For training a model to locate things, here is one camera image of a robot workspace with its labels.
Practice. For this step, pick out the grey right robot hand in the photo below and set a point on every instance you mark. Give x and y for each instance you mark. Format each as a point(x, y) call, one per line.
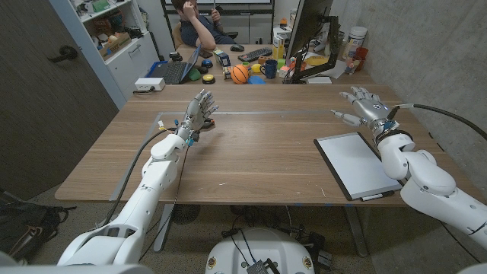
point(371, 110)

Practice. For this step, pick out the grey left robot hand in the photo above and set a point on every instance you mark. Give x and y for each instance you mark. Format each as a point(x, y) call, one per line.
point(196, 114)

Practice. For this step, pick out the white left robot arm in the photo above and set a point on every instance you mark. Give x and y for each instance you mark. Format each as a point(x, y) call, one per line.
point(150, 190)

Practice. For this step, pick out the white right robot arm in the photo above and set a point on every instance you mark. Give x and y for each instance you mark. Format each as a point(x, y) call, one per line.
point(426, 179)

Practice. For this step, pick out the small black tape dispenser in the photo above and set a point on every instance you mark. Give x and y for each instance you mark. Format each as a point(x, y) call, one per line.
point(209, 123)

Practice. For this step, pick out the yellow push button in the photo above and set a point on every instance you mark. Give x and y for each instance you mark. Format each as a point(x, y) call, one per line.
point(208, 78)

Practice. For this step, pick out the green push button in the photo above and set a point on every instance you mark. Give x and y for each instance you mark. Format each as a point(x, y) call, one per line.
point(194, 74)

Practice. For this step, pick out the black push button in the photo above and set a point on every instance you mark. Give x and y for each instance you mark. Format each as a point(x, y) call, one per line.
point(202, 70)

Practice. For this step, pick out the open dark laptop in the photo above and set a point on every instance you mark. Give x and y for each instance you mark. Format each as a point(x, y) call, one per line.
point(177, 70)

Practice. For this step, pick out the blue push button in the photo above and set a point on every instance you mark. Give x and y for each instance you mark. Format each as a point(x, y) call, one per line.
point(207, 63)

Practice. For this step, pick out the red cup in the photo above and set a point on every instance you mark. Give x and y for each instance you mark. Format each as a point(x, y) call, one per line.
point(361, 57)

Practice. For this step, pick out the white power strip box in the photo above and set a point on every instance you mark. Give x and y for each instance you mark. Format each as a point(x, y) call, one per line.
point(150, 83)

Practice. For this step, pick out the orange mini basketball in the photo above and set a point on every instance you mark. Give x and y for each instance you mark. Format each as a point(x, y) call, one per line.
point(239, 74)

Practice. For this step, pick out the flat white box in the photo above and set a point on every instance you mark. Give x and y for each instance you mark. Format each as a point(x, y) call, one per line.
point(319, 80)

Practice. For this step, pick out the blue toy box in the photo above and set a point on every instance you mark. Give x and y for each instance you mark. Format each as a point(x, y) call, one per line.
point(221, 58)

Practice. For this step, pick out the flat blue plastic piece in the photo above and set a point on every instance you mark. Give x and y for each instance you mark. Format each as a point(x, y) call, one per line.
point(256, 80)

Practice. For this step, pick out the green cup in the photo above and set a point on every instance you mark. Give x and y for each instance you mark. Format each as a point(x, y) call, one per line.
point(246, 65)

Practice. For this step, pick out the white canister with lid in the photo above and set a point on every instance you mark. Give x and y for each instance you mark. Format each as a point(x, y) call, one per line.
point(355, 40)

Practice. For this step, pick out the yellow cup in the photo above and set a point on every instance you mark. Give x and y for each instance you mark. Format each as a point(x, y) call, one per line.
point(256, 68)

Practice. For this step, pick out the black computer mouse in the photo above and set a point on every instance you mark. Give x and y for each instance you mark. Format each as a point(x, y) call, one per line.
point(237, 47)

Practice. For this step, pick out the tan chair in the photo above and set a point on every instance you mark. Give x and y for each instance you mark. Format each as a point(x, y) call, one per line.
point(176, 35)

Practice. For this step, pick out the seated man in dark shirt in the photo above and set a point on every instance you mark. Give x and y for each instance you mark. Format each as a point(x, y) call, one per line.
point(198, 30)

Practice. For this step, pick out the black keyboard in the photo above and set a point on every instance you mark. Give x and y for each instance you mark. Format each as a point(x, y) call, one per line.
point(255, 54)

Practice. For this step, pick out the black and white marker pen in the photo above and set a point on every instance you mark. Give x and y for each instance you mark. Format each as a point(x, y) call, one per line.
point(374, 196)

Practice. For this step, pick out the dark blue mug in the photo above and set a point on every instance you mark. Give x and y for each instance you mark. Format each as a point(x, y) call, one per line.
point(271, 69)

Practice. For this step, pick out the white shelf cabinet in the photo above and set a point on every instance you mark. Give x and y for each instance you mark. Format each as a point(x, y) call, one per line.
point(125, 57)

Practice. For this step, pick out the black computer monitor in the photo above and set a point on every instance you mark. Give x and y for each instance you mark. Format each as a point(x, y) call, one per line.
point(310, 23)

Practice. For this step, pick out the cardboard box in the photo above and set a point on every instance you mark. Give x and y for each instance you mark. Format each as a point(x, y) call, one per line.
point(114, 45)

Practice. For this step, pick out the yellow and white carton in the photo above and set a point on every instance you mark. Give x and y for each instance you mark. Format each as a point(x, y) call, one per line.
point(278, 45)

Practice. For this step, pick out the grey metal table leg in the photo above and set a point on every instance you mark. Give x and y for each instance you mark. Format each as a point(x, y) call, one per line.
point(357, 232)
point(163, 228)

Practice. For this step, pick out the white robot torso base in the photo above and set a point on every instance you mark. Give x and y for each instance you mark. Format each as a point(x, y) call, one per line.
point(260, 251)

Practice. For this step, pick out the black backpack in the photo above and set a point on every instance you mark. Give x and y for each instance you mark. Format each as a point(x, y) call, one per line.
point(26, 224)

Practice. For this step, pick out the small whiteboard with black frame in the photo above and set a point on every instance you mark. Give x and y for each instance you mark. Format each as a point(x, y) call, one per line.
point(354, 163)

